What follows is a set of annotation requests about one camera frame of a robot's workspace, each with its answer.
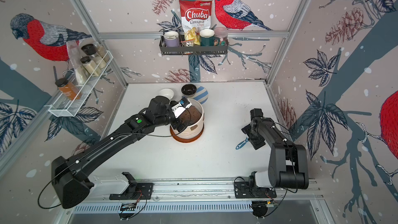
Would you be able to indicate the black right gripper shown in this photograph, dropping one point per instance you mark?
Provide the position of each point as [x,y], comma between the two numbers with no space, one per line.
[256,142]

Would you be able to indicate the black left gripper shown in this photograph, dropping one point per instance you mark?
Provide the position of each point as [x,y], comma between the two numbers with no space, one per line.
[177,125]

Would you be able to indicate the blue white scrub brush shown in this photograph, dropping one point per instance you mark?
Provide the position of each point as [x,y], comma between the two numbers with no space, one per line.
[241,144]

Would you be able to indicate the white ceramic flower pot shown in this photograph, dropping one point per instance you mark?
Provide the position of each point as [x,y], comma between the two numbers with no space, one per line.
[192,116]

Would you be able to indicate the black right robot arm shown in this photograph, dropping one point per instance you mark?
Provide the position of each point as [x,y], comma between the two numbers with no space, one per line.
[287,166]

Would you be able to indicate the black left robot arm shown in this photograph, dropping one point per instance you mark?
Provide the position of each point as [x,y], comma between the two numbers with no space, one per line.
[70,176]

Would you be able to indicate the small white bowl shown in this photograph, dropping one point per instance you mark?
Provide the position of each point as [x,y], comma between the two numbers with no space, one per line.
[167,92]

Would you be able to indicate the small black bowl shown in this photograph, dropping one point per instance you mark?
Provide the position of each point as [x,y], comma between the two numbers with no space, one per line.
[189,90]

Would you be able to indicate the blue striped plate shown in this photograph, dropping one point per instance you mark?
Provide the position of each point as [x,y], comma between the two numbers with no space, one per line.
[201,95]

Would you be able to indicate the lilac mug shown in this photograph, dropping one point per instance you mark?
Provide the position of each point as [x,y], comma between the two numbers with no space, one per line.
[171,39]

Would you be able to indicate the black lidded spice jar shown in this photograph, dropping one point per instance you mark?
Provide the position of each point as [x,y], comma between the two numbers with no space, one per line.
[90,66]
[91,51]

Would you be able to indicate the green mug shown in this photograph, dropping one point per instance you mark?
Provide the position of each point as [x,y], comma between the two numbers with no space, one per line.
[207,37]

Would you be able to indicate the orange spice jar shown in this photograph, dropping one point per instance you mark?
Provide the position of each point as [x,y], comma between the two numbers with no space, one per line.
[68,89]

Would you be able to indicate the pink lidded glass jar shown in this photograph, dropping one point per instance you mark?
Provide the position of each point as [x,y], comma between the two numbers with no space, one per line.
[220,36]

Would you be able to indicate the red Chuba chips bag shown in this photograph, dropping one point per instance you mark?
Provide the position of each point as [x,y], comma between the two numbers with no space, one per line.
[195,17]

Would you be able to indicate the clear plastic bag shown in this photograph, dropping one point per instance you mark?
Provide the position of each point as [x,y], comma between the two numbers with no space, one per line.
[74,56]

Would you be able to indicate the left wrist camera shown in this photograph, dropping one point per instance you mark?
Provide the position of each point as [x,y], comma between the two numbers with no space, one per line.
[182,105]

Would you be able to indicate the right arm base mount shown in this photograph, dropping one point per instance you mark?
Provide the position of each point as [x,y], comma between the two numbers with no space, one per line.
[247,189]

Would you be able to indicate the dark wall shelf basket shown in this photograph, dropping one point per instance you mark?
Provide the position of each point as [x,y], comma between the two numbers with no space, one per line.
[194,50]

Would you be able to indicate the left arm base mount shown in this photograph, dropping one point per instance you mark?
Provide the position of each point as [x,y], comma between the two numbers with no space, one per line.
[134,191]

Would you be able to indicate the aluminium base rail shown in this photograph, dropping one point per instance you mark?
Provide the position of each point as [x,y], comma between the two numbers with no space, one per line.
[191,189]

